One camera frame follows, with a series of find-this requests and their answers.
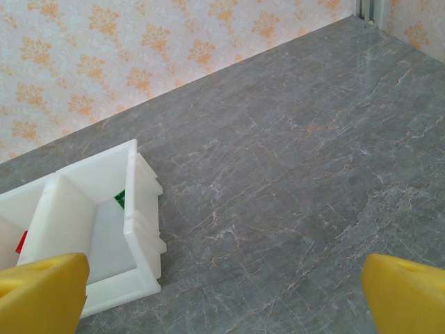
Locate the green lego brick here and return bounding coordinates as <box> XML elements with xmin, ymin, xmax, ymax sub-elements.
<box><xmin>113</xmin><ymin>189</ymin><xmax>127</xmax><ymax>212</ymax></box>

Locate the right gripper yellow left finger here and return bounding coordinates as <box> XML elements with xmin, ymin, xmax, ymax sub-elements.
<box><xmin>0</xmin><ymin>253</ymin><xmax>90</xmax><ymax>334</ymax></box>

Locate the white plastic bin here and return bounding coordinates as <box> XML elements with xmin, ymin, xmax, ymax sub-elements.
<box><xmin>0</xmin><ymin>176</ymin><xmax>60</xmax><ymax>271</ymax></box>
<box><xmin>16</xmin><ymin>138</ymin><xmax>168</xmax><ymax>319</ymax></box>

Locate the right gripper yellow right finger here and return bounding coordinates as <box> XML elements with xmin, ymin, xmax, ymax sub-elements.
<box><xmin>361</xmin><ymin>253</ymin><xmax>445</xmax><ymax>334</ymax></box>

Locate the aluminium frame post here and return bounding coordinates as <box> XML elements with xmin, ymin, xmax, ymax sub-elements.
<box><xmin>357</xmin><ymin>0</ymin><xmax>387</xmax><ymax>29</ymax></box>

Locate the red lego brick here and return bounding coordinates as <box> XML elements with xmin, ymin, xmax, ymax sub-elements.
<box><xmin>15</xmin><ymin>230</ymin><xmax>29</xmax><ymax>254</ymax></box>

